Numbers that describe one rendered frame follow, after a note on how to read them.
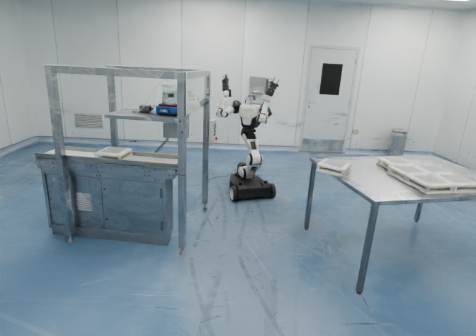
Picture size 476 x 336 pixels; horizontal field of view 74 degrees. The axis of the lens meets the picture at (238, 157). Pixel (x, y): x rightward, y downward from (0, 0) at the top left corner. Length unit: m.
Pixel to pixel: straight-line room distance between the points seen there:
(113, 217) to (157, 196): 0.51
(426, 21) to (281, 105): 3.13
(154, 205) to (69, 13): 4.84
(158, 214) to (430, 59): 6.10
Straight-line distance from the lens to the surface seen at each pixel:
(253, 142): 4.13
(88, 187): 3.26
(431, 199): 2.77
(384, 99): 7.16
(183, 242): 3.00
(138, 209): 3.12
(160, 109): 2.78
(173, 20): 6.53
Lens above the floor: 1.71
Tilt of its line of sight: 17 degrees down
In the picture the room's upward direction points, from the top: 3 degrees clockwise
